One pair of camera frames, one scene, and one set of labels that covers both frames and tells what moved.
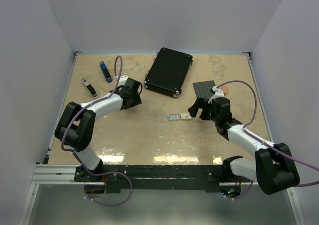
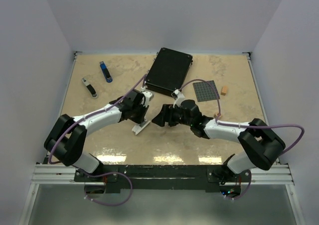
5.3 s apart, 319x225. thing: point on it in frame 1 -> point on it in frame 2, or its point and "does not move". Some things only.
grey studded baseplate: [203, 89] does not move
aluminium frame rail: [50, 174] does not move
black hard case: [168, 71] does not move
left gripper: [136, 100] -> [140, 119]
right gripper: [200, 103] -> [160, 119]
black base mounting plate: [157, 176] does not move
